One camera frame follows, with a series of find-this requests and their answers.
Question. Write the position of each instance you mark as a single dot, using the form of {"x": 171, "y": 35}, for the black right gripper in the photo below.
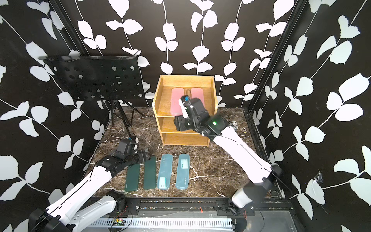
{"x": 180, "y": 124}

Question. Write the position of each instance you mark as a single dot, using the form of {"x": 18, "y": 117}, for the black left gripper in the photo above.
{"x": 142, "y": 157}

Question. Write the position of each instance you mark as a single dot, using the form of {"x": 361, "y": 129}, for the dark green pencil case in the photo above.
{"x": 150, "y": 174}
{"x": 132, "y": 178}

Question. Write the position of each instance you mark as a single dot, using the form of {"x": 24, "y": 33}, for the pink pencil case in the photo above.
{"x": 176, "y": 95}
{"x": 197, "y": 93}

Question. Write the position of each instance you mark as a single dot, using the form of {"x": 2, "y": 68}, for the light blue pencil case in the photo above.
{"x": 165, "y": 172}
{"x": 182, "y": 176}

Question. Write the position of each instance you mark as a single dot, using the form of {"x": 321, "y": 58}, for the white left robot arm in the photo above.
{"x": 67, "y": 215}

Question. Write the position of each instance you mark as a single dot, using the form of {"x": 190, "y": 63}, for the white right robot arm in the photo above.
{"x": 261, "y": 174}

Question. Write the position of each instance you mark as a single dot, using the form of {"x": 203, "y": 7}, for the small printed card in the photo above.
{"x": 234, "y": 125}

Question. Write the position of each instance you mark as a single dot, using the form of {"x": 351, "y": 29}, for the black music stand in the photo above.
{"x": 95, "y": 78}

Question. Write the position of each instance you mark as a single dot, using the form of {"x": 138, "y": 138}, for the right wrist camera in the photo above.
{"x": 186, "y": 106}

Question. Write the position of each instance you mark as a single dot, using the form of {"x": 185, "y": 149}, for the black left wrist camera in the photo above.
{"x": 126, "y": 147}

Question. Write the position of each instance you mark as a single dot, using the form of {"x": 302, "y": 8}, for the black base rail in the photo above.
{"x": 219, "y": 205}

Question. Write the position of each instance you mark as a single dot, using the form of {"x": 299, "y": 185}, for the white perforated cable duct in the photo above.
{"x": 165, "y": 223}

